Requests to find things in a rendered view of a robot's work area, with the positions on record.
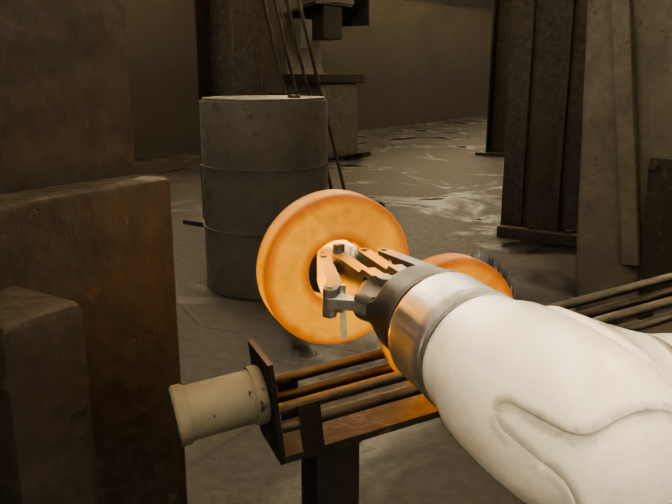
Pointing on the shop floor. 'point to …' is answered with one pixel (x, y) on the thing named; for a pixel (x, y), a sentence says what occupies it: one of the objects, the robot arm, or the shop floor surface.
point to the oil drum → (256, 178)
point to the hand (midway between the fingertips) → (336, 252)
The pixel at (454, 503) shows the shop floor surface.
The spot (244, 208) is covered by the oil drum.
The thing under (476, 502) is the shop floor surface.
